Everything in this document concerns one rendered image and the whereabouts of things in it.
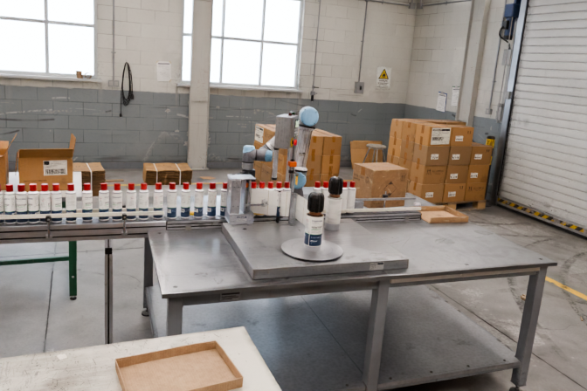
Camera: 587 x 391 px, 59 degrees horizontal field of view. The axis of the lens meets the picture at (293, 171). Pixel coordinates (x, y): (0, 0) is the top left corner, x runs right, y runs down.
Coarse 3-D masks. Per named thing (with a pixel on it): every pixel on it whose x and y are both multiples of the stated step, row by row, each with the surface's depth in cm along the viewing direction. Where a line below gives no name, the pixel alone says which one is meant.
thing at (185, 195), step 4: (184, 184) 287; (188, 184) 288; (184, 188) 288; (188, 188) 288; (184, 192) 287; (188, 192) 288; (184, 196) 288; (188, 196) 289; (184, 200) 288; (188, 200) 289; (184, 204) 289; (188, 204) 290; (184, 208) 289; (188, 208) 290; (184, 212) 290; (188, 212) 291; (184, 216) 290; (188, 216) 291
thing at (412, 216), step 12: (324, 216) 317; (348, 216) 322; (360, 216) 325; (372, 216) 329; (384, 216) 332; (396, 216) 335; (420, 216) 341; (168, 228) 285; (180, 228) 288; (192, 228) 290; (204, 228) 292
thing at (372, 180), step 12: (360, 168) 361; (372, 168) 352; (384, 168) 355; (396, 168) 358; (360, 180) 361; (372, 180) 348; (384, 180) 353; (396, 180) 358; (360, 192) 362; (372, 192) 350; (384, 192) 355; (396, 192) 360; (372, 204) 353; (396, 204) 362
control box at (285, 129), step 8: (280, 120) 302; (288, 120) 301; (280, 128) 303; (288, 128) 302; (296, 128) 313; (280, 136) 304; (288, 136) 303; (296, 136) 315; (280, 144) 305; (288, 144) 304
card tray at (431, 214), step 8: (424, 208) 363; (432, 208) 365; (440, 208) 367; (448, 208) 365; (424, 216) 349; (432, 216) 350; (440, 216) 352; (448, 216) 353; (456, 216) 342; (464, 216) 344
